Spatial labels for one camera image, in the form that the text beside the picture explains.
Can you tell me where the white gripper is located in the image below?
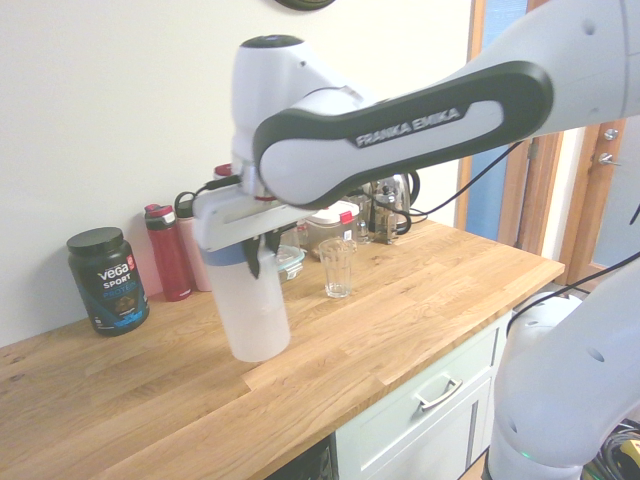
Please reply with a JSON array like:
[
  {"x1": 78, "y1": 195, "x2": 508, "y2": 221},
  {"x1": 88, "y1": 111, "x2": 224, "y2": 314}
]
[{"x1": 192, "y1": 192, "x2": 322, "y2": 280}]

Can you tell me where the white pitcher with blue lid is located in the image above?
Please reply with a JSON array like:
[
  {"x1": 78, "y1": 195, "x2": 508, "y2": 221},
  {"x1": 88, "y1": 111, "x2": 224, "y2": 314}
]
[{"x1": 198, "y1": 242, "x2": 293, "y2": 364}]

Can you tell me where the pink water bottle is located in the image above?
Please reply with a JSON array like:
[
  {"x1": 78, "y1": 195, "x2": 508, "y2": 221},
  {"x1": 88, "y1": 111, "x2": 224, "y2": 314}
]
[{"x1": 173, "y1": 191, "x2": 214, "y2": 293}]

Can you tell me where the red water bottle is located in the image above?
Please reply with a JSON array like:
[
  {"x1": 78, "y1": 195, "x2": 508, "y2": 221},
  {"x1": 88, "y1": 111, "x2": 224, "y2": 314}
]
[{"x1": 143, "y1": 203, "x2": 194, "y2": 303}]

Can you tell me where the glass container with teal lid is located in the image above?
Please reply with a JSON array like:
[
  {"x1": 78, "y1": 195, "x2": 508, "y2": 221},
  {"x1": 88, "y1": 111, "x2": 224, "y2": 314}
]
[{"x1": 273, "y1": 244, "x2": 307, "y2": 284}]

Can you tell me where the cereal container with white lid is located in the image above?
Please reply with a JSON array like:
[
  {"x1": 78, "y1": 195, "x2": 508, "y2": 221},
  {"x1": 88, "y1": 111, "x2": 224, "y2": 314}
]
[{"x1": 305, "y1": 206, "x2": 362, "y2": 254}]

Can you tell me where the clear drinking glass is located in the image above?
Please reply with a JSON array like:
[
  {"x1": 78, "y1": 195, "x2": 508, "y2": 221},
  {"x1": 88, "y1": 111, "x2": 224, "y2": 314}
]
[{"x1": 317, "y1": 237, "x2": 358, "y2": 300}]

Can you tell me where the glass French press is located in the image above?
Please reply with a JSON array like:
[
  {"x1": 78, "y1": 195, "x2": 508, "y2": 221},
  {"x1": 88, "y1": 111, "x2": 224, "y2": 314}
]
[{"x1": 372, "y1": 179, "x2": 412, "y2": 247}]

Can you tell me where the shiny steel electric kettle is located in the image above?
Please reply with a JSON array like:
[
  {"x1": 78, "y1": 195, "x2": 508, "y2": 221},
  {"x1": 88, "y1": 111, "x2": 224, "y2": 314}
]
[{"x1": 370, "y1": 171, "x2": 422, "y2": 217}]

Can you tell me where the black protein powder tub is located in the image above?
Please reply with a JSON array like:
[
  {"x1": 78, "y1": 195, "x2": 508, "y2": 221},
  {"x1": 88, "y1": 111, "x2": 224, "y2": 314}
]
[{"x1": 65, "y1": 226, "x2": 152, "y2": 338}]

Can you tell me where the black dishwasher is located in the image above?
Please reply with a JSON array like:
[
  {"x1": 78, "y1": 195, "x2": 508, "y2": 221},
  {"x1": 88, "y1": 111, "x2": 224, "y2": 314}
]
[{"x1": 256, "y1": 431, "x2": 339, "y2": 480}]

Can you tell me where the green cabinet drawer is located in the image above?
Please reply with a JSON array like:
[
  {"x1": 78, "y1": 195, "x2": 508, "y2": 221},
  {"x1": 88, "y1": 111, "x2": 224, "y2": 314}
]
[{"x1": 333, "y1": 308, "x2": 517, "y2": 480}]

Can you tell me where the wooden door with blue panel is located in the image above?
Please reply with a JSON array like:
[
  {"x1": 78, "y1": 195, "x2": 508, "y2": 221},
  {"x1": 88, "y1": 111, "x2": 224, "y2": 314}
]
[{"x1": 558, "y1": 116, "x2": 640, "y2": 287}]

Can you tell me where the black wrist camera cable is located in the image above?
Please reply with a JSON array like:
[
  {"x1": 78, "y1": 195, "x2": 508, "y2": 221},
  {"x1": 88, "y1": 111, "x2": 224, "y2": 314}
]
[{"x1": 192, "y1": 140, "x2": 532, "y2": 219}]

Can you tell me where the silver drawer handle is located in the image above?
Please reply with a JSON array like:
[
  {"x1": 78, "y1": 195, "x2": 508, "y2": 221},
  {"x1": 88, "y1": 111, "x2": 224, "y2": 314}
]
[{"x1": 413, "y1": 375, "x2": 464, "y2": 413}]

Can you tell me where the black round wall clock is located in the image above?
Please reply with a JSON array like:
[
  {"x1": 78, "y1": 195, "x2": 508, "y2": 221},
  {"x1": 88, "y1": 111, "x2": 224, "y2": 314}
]
[{"x1": 271, "y1": 0, "x2": 339, "y2": 12}]

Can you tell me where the wooden door frame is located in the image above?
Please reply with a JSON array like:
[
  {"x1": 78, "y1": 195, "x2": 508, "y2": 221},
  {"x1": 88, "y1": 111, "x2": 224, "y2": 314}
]
[{"x1": 466, "y1": 0, "x2": 567, "y2": 252}]

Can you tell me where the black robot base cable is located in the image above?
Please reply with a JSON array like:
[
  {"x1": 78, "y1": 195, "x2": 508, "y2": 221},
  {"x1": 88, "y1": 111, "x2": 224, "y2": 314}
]
[{"x1": 504, "y1": 199, "x2": 640, "y2": 332}]

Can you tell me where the floor cable bundle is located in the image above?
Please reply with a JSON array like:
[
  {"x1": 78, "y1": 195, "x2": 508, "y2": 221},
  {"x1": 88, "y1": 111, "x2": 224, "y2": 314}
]
[{"x1": 583, "y1": 423, "x2": 640, "y2": 480}]

